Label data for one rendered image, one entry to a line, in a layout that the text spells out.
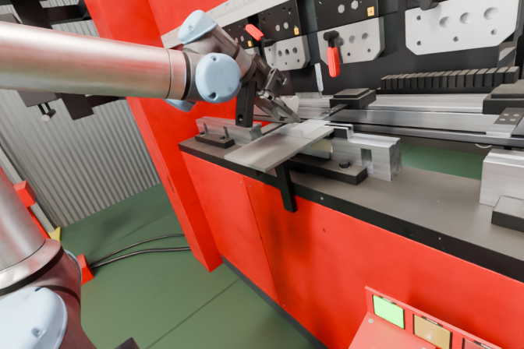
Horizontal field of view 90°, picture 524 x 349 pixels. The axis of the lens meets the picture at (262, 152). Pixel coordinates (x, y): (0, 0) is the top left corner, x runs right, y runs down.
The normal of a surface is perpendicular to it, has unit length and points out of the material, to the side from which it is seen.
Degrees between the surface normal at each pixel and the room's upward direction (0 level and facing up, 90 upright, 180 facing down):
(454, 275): 90
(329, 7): 90
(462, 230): 0
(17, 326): 7
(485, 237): 0
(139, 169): 90
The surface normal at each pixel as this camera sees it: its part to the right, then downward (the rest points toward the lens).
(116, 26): 0.63, 0.15
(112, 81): 0.47, 0.62
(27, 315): -0.15, -0.87
